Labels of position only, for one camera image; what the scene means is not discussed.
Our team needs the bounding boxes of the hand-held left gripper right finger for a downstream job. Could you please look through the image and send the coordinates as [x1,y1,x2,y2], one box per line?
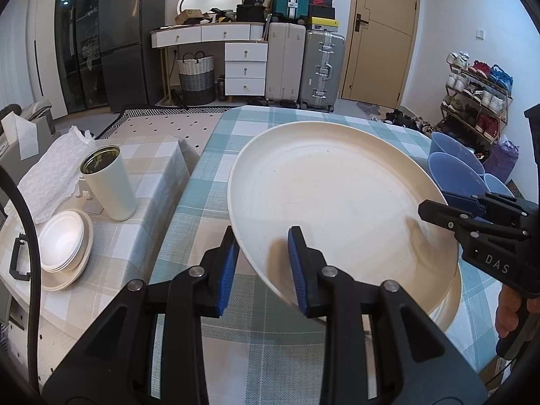
[287,225,490,405]

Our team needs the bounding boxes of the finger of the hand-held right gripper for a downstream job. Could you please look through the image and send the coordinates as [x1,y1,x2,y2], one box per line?
[418,199,531,242]
[466,192,540,220]

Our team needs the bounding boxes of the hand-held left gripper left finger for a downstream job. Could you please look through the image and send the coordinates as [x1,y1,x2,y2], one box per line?
[42,225,242,405]

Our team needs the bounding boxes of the blue bowl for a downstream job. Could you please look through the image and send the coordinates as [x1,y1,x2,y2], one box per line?
[484,173,516,199]
[427,151,490,214]
[430,132,486,167]

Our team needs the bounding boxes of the large cream plate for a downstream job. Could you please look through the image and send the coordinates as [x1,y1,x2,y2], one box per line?
[227,121,460,311]
[428,268,463,333]

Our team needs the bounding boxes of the person's right hand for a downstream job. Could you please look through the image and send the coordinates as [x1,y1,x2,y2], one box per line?
[495,279,528,342]

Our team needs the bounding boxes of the purple bag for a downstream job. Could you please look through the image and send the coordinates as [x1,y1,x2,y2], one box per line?
[483,139,519,184]

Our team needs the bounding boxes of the scattered shoes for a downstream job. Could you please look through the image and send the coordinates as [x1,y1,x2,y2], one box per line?
[380,107,435,136]

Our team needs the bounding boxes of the metal shoe rack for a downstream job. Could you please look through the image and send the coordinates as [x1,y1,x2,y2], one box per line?
[434,51,514,153]

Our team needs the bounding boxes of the shoe rack with shoes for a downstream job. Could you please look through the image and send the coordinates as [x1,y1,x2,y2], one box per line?
[441,51,513,142]

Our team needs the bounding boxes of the printed cardboard box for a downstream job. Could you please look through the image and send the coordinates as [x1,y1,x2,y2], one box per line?
[479,352,513,391]

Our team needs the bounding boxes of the beige checked tablecloth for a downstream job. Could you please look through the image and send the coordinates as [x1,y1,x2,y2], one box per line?
[0,133,190,347]

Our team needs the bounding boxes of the grey door mat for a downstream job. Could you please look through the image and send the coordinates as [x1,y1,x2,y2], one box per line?
[356,101,382,121]

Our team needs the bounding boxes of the cream tumbler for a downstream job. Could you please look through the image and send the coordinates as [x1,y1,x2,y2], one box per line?
[80,144,138,222]

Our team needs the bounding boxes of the black and white rug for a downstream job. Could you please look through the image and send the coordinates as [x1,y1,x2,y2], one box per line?
[95,105,237,165]

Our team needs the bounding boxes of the tan door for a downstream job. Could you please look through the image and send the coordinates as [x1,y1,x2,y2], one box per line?
[341,0,423,110]

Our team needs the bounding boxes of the silver suitcase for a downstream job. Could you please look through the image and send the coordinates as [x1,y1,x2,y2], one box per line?
[300,29,347,112]

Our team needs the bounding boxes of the woven laundry basket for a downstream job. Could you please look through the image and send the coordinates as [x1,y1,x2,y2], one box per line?
[176,51,217,106]

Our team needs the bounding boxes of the white vanity desk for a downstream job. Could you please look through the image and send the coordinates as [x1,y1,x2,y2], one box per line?
[151,22,271,104]

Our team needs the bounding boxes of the white paper towel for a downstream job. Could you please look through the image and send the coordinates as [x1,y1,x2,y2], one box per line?
[17,126,96,224]

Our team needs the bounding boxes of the beige suitcase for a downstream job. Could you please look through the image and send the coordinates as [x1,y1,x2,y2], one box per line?
[267,21,306,106]

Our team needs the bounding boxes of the yellow and black shoe box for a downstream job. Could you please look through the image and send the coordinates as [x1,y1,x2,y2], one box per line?
[306,17,340,31]

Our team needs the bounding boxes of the grey fridge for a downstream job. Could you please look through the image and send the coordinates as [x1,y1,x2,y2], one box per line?
[98,0,167,112]

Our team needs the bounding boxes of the white tissue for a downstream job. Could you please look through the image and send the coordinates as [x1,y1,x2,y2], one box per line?
[1,114,39,161]

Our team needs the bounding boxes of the small open cardboard box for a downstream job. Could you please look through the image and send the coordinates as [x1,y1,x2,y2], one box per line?
[175,8,203,25]

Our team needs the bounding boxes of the plain black bag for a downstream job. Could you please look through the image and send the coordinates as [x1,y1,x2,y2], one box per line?
[236,4,266,23]

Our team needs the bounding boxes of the dark glass cabinet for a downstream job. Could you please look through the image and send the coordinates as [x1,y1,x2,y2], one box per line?
[55,0,112,114]

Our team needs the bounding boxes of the white wardrobe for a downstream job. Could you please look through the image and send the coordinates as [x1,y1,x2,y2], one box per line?
[0,0,70,112]

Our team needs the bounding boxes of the black cable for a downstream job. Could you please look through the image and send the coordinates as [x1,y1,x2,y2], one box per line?
[485,356,517,391]
[0,164,43,389]

